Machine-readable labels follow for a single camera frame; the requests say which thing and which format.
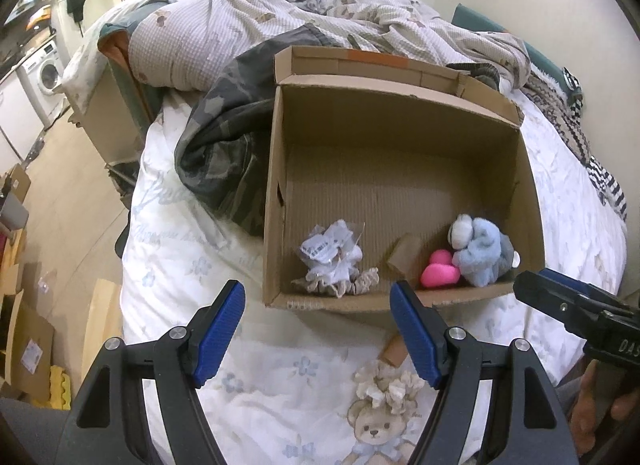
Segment beige bedside cabinet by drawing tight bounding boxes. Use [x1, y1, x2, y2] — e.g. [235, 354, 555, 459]
[70, 72, 151, 166]

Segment black white striped cloth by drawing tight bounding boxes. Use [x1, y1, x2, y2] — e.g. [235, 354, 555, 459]
[522, 66, 629, 222]

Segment blue plush toy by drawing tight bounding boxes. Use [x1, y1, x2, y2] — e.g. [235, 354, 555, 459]
[447, 214, 521, 288]

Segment white kitchen cabinet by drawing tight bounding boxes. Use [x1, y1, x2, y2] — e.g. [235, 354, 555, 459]
[0, 76, 38, 166]

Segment person's grey trouser leg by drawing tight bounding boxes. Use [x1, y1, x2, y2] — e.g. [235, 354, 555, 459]
[0, 395, 78, 465]

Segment green pillow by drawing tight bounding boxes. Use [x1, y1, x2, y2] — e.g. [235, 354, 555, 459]
[451, 4, 564, 82]

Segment checkered floral quilt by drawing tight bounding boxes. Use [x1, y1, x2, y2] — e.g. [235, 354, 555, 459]
[62, 0, 531, 95]

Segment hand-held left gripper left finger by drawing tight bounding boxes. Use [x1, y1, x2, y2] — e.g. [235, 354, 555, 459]
[75, 280, 246, 465]

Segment camouflage jacket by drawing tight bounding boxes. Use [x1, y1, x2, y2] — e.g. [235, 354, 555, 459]
[175, 22, 501, 238]

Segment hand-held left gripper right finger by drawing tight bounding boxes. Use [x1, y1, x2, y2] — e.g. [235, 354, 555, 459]
[390, 281, 576, 465]

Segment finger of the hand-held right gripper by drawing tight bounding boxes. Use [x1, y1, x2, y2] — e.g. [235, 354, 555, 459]
[513, 270, 606, 342]
[542, 267, 632, 312]

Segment yellow foam tray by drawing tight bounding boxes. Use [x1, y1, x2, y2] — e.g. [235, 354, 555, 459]
[47, 365, 76, 411]

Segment clear plastic labelled packet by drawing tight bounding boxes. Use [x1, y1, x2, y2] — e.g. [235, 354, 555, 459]
[299, 219, 366, 283]

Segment person's right hand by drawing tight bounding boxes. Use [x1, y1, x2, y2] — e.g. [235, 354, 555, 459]
[570, 359, 640, 457]

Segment white washing machine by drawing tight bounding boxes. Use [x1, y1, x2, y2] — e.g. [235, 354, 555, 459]
[16, 40, 68, 130]

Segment cream fabric scrunchie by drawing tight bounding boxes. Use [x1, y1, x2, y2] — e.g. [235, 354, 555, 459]
[354, 361, 423, 413]

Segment white teddy print duvet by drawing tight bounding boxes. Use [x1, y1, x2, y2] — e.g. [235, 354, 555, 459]
[122, 90, 629, 465]

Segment pink heart sponge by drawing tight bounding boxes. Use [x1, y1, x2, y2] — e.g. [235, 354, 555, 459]
[420, 249, 462, 289]

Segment light wooden board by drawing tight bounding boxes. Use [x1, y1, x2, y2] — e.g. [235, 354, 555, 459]
[80, 277, 123, 376]

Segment black hanging garment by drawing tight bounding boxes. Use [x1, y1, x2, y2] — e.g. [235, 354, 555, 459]
[65, 0, 88, 37]

